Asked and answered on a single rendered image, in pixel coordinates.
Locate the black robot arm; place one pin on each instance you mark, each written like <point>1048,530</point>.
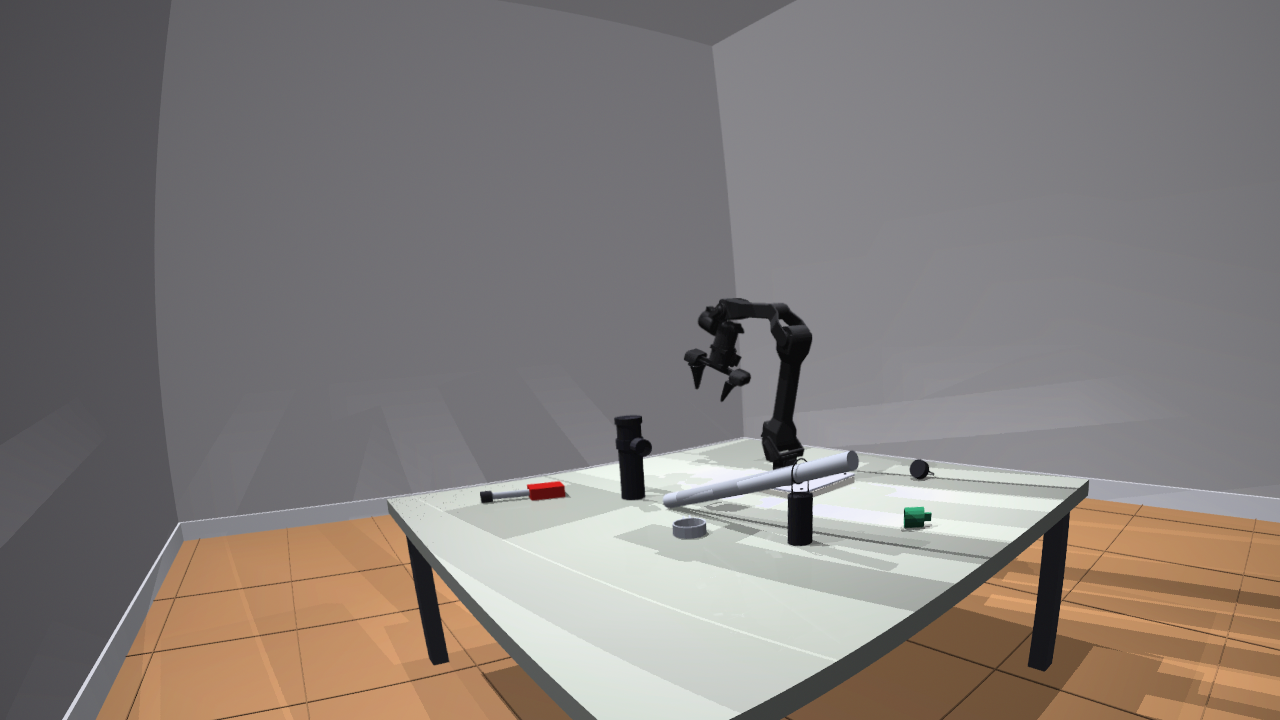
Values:
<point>793,345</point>

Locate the grey metal ring with tab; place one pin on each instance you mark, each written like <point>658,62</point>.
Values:
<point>689,528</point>

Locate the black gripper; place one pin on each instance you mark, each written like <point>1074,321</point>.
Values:
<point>719,360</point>

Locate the green cylinder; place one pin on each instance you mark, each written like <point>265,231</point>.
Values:
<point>915,517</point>

